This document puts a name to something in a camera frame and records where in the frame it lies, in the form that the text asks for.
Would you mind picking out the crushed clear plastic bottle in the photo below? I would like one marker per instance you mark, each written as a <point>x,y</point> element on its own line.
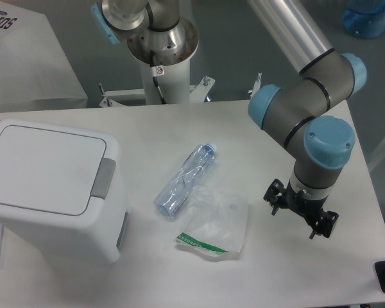
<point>174,194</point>

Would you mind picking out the white printed cardboard box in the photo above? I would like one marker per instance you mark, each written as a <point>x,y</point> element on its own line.
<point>35,73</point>

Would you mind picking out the clear bag with green strip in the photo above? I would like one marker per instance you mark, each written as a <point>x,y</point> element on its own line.
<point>214,225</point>

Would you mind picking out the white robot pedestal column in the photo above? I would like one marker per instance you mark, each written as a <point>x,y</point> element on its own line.
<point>174,83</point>

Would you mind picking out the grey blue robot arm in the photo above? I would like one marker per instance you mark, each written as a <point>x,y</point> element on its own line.
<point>296,118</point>

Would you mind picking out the white metal base frame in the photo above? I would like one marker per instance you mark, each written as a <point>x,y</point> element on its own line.
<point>160,90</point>

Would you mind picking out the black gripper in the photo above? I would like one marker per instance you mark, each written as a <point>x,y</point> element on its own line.
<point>298,201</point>

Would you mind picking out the blue plastic water jug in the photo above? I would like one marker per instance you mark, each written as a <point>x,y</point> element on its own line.
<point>364,19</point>

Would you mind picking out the white plastic trash can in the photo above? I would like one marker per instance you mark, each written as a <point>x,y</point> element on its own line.
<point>62,189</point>

